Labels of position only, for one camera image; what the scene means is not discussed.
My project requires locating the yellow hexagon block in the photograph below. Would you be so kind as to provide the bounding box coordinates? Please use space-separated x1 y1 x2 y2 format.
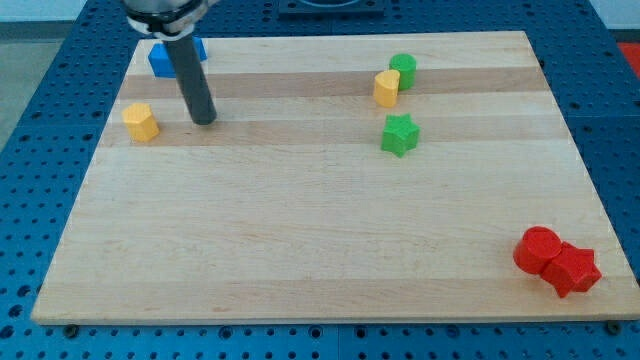
122 103 160 142

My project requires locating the dark blue base plate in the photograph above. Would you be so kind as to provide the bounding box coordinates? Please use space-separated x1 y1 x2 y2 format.
277 0 387 18

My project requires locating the yellow heart block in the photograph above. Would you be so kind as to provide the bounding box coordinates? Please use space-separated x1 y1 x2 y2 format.
373 69 400 108

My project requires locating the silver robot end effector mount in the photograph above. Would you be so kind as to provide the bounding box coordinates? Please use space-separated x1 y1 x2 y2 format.
121 0 220 39

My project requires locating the green cylinder block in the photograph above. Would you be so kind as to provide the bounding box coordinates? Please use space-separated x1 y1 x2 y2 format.
389 53 417 90

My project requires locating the red star block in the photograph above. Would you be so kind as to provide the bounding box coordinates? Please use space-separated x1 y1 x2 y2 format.
540 242 602 298

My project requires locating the wooden board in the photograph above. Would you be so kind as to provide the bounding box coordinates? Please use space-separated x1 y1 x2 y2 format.
31 31 639 325

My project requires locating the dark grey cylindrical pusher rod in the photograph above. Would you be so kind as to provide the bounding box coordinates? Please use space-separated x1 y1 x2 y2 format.
164 34 217 125

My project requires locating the red cylinder block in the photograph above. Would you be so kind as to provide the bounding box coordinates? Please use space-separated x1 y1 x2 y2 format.
513 226 562 275

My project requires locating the blue block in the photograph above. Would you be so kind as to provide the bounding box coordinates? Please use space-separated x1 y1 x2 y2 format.
147 37 208 78

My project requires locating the green star block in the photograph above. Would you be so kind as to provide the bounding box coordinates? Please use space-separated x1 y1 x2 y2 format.
381 113 420 158

